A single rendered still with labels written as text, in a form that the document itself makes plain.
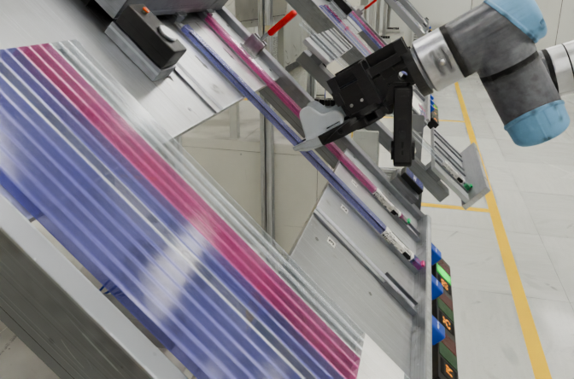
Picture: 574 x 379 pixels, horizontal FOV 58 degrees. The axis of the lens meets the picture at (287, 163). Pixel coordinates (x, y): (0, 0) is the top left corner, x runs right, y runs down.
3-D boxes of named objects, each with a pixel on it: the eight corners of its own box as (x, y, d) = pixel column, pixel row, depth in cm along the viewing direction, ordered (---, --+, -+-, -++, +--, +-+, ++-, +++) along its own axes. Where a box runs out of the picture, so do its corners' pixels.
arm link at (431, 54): (462, 73, 72) (466, 83, 65) (432, 89, 74) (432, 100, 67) (437, 26, 71) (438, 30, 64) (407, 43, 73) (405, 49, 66)
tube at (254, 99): (417, 266, 80) (423, 262, 79) (417, 271, 79) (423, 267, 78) (184, 29, 78) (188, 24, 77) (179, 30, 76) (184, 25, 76)
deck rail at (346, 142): (402, 236, 101) (427, 217, 98) (401, 240, 99) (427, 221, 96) (142, -33, 97) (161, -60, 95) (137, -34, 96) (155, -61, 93)
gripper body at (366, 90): (330, 75, 77) (404, 33, 73) (359, 125, 78) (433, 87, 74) (321, 84, 70) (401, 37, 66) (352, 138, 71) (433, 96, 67)
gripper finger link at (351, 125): (319, 130, 76) (372, 101, 73) (325, 140, 76) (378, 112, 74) (315, 137, 72) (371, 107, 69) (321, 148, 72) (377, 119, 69)
